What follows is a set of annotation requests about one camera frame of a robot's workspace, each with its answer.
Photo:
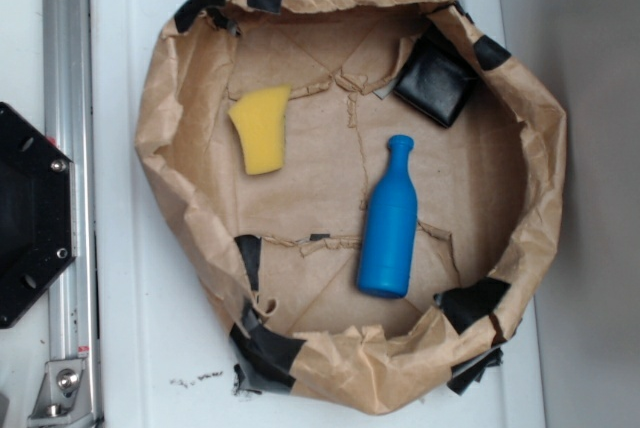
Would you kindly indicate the yellow sponge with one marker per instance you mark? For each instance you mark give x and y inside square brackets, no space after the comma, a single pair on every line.
[259,119]

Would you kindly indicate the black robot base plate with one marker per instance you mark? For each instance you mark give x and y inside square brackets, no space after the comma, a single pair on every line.
[36,215]

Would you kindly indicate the black square block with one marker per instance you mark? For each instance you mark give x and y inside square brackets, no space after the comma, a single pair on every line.
[435,83]

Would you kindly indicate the brown paper bag bin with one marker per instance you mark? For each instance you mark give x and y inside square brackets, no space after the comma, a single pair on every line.
[277,253]

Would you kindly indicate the blue plastic bottle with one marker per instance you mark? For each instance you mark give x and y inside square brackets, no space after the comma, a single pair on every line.
[388,242]

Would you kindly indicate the metal corner bracket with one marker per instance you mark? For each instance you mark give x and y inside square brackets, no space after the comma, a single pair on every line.
[63,397]

